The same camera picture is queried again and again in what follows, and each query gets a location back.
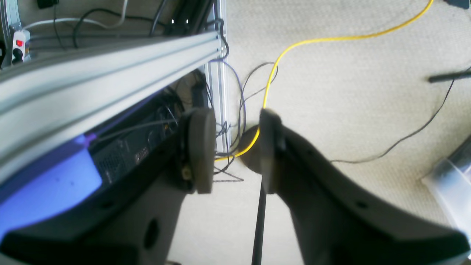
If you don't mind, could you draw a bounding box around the clear plastic box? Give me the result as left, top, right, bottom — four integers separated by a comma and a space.
422, 137, 471, 239

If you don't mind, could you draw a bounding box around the white power strip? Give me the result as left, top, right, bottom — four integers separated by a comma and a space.
11, 30, 31, 65

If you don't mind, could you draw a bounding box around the thin black floor cable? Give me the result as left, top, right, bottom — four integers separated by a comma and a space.
331, 66, 471, 163

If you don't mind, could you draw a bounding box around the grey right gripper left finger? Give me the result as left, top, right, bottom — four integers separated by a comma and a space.
1, 109, 216, 265

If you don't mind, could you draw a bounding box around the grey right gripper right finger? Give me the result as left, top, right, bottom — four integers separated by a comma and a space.
259, 109, 470, 265

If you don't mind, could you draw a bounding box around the yellow cable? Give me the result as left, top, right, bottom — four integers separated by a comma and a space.
215, 0, 434, 162

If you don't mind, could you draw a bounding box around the black computer case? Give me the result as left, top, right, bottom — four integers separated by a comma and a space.
88, 91, 184, 186

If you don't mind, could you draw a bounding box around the aluminium frame rail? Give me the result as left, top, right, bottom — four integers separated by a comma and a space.
0, 31, 221, 183

